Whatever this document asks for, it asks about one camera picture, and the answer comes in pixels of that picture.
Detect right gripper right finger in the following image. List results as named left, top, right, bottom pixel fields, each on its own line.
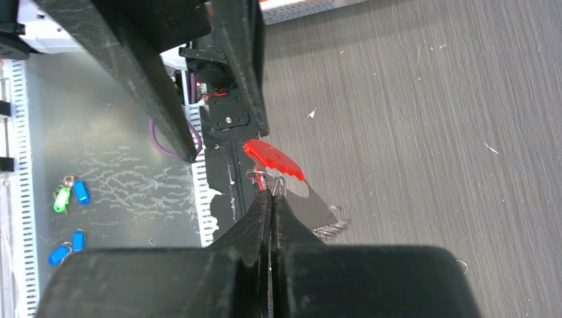
left=271, top=195, right=480, bottom=317

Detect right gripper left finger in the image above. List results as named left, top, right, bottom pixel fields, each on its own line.
left=36, top=190, right=272, bottom=317

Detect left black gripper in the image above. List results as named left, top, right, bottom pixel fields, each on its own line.
left=37, top=0, right=270, bottom=163

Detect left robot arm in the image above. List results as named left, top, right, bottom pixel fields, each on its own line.
left=1, top=1, right=270, bottom=162

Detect blue tagged key pair right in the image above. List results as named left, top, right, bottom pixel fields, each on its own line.
left=72, top=229, right=85, bottom=253

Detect blue tagged key pair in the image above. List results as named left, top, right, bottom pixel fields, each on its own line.
left=72, top=229, right=85, bottom=253
left=48, top=242, right=72, bottom=266

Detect blue tagged key beside green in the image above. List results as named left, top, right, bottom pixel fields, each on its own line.
left=63, top=176, right=90, bottom=205

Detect blue tagged key pair left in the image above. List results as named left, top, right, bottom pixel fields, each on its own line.
left=48, top=242, right=72, bottom=266

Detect green tagged key on tray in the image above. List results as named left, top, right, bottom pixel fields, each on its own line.
left=53, top=187, right=71, bottom=215

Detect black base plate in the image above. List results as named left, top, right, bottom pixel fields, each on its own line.
left=178, top=44, right=264, bottom=242

